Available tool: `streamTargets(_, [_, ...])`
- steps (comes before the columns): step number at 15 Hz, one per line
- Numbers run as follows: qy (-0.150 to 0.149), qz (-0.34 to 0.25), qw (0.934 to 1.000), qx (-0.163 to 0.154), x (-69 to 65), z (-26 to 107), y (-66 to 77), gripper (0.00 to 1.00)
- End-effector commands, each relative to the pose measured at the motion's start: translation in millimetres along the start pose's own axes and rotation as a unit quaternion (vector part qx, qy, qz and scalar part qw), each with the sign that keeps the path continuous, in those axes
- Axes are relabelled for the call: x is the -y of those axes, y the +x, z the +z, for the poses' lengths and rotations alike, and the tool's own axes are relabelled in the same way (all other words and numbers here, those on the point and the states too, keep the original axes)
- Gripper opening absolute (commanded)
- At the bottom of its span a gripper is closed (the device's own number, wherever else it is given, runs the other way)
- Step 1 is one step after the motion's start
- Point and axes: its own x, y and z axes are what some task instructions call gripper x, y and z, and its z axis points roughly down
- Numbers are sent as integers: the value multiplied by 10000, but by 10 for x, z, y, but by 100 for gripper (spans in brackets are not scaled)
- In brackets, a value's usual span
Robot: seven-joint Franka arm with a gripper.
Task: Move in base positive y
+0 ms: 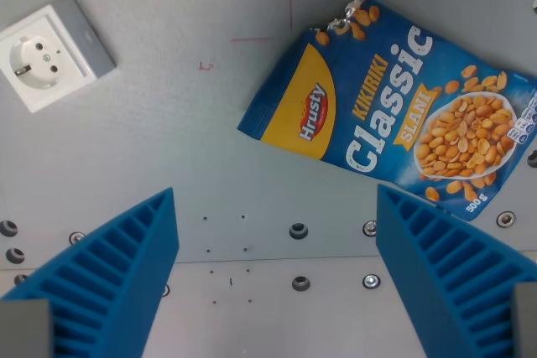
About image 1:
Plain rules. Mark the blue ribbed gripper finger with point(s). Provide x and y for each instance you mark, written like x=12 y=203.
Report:
x=105 y=274
x=453 y=274

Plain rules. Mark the silver hex screw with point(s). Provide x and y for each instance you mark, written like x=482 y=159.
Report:
x=371 y=281
x=506 y=218
x=76 y=237
x=370 y=228

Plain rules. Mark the blue Hrusty Classic peanut bag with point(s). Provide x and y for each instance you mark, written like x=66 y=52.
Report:
x=390 y=110

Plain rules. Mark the white and grey wall socket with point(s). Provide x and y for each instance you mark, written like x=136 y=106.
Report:
x=50 y=56

